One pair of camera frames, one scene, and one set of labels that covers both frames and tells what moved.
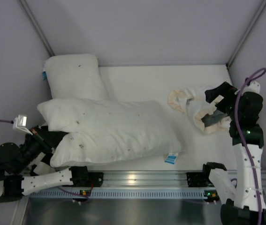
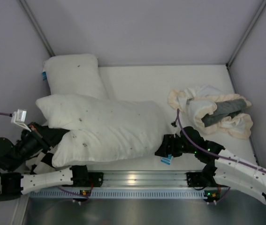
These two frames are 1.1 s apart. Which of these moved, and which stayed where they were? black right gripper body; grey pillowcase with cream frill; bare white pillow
Moved: black right gripper body
Stayed: bare white pillow; grey pillowcase with cream frill
